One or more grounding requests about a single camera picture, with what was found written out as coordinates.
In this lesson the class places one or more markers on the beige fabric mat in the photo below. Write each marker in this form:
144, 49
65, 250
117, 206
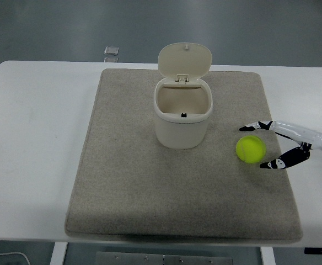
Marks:
139, 179

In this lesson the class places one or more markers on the black table control panel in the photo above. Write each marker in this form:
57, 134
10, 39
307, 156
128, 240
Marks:
321, 251

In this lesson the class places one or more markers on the cream lidded plastic bin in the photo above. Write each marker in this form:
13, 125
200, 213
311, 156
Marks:
181, 129

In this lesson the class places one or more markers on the yellow-green tennis ball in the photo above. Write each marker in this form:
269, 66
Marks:
251, 149

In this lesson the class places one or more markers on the small silver floor plate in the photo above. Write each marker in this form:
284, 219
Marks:
111, 59
111, 50

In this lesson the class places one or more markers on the white table leg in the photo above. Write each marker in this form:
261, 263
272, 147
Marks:
58, 253
266, 256

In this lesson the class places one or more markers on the grey metal plate with screws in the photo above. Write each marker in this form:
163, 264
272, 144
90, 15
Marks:
163, 259

